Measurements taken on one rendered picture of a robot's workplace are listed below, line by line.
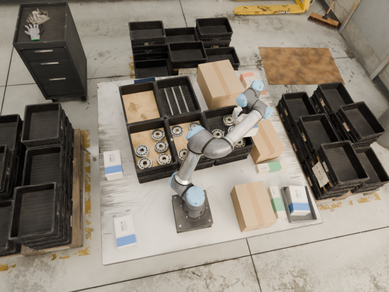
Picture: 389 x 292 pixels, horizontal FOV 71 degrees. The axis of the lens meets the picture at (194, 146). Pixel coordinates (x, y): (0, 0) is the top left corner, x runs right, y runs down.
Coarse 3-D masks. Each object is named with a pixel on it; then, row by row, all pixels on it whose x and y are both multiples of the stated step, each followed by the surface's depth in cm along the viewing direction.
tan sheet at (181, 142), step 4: (180, 124) 221; (184, 124) 222; (188, 124) 222; (184, 128) 220; (184, 132) 218; (184, 136) 216; (176, 140) 213; (180, 140) 214; (184, 140) 214; (176, 144) 211; (180, 144) 212; (184, 144) 212; (180, 148) 210
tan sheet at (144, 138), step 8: (160, 128) 218; (136, 136) 212; (144, 136) 213; (136, 144) 209; (144, 144) 209; (152, 144) 210; (152, 152) 206; (168, 152) 207; (136, 160) 202; (152, 160) 203
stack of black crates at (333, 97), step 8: (320, 88) 303; (328, 88) 315; (336, 88) 318; (344, 88) 306; (312, 96) 321; (320, 96) 307; (328, 96) 312; (336, 96) 313; (344, 96) 307; (320, 104) 307; (328, 104) 293; (336, 104) 306; (344, 104) 308; (320, 112) 310; (328, 112) 297
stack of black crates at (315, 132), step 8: (304, 120) 287; (312, 120) 290; (320, 120) 292; (328, 120) 281; (296, 128) 288; (304, 128) 273; (312, 128) 287; (320, 128) 288; (328, 128) 281; (296, 136) 292; (304, 136) 276; (312, 136) 282; (320, 136) 282; (328, 136) 283; (336, 136) 271; (296, 144) 294; (304, 144) 277; (312, 144) 264; (320, 144) 277; (296, 152) 295; (304, 152) 281; (312, 152) 269; (304, 160) 282
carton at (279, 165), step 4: (284, 160) 220; (260, 164) 217; (264, 164) 217; (268, 164) 217; (272, 164) 217; (276, 164) 218; (280, 164) 218; (284, 164) 218; (256, 168) 218; (260, 168) 215; (264, 168) 215; (268, 168) 215; (272, 168) 216; (276, 168) 216; (280, 168) 217; (284, 168) 219; (256, 172) 219; (260, 172) 216; (264, 172) 217; (268, 172) 219
